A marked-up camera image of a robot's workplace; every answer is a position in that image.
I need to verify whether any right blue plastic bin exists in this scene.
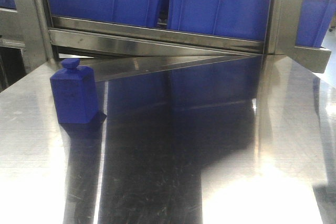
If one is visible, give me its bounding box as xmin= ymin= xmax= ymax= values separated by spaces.
xmin=167 ymin=0 xmax=270 ymax=41

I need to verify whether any blue bottle part with cap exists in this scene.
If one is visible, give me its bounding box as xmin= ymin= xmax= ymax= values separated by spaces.
xmin=50 ymin=58 xmax=99 ymax=124

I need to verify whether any far right blue bin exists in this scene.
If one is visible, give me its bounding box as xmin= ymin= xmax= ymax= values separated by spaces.
xmin=296 ymin=0 xmax=335 ymax=48

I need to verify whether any stainless steel shelf frame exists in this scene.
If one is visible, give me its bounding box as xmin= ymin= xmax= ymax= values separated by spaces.
xmin=34 ymin=0 xmax=331 ymax=73

